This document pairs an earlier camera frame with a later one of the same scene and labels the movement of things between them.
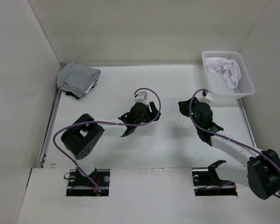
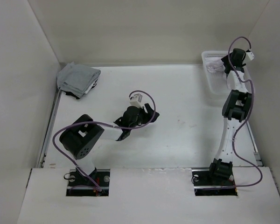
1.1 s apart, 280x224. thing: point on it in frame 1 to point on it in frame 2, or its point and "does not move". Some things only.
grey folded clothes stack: x=76 y=79 does not move
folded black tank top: x=71 y=94 does not move
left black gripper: x=153 y=112 does not move
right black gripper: x=184 y=107 to x=225 y=59
